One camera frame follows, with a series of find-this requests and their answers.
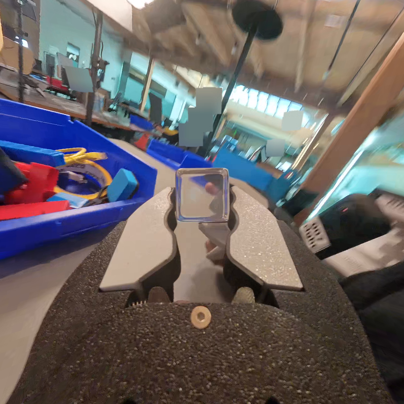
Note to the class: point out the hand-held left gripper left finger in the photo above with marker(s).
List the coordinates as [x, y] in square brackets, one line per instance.
[142, 249]

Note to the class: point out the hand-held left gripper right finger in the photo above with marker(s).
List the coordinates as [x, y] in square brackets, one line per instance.
[262, 249]

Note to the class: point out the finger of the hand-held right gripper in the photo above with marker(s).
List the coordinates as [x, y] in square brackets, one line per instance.
[217, 233]

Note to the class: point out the clear acrylic cube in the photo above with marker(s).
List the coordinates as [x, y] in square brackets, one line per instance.
[202, 195]

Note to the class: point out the blue foam block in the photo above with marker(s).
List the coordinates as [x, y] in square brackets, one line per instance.
[123, 184]

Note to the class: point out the blue plastic crate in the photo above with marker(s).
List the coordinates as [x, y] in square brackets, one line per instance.
[243, 170]

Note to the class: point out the blue plastic bin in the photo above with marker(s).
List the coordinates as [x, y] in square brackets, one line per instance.
[142, 122]
[170, 154]
[79, 221]

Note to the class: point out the yellow tape roll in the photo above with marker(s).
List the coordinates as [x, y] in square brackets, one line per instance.
[97, 172]

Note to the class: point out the red foam strip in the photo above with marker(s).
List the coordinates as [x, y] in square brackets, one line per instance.
[31, 210]

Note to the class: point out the red foam block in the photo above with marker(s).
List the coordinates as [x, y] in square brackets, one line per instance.
[34, 181]

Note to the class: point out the blue foam bar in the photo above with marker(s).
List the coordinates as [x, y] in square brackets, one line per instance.
[28, 153]

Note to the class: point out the wooden workbench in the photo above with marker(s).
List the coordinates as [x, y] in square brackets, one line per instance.
[56, 105]

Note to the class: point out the black metal stand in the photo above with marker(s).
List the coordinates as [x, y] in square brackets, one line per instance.
[94, 63]

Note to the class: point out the black pole with round base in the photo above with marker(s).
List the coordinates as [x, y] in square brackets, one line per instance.
[257, 22]

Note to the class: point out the cardboard box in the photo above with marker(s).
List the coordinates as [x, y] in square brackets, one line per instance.
[15, 55]

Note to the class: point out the black tripod stand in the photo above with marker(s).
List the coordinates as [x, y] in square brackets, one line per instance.
[21, 47]

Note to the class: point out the wooden post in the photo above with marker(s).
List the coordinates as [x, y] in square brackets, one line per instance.
[353, 126]

